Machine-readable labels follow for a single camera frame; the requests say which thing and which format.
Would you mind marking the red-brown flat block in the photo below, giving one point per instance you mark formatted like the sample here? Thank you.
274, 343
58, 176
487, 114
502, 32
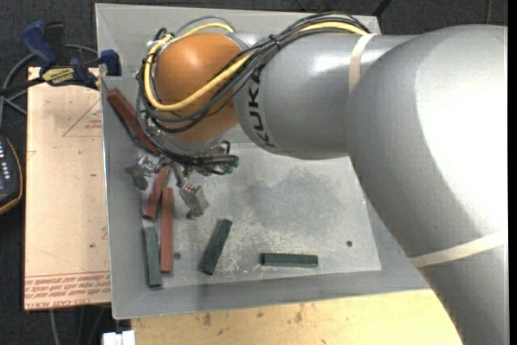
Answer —
155, 194
128, 115
166, 230

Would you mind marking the grey metal bin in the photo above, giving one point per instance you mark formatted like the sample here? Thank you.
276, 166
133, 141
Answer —
282, 206

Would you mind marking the dark green flat block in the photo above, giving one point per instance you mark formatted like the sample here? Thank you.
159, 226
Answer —
288, 260
216, 246
152, 258

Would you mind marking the brown cardboard board, red print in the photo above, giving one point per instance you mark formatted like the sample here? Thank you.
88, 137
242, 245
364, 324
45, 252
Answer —
64, 182

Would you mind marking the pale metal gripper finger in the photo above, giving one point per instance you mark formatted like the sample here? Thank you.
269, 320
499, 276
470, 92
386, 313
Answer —
141, 173
194, 199

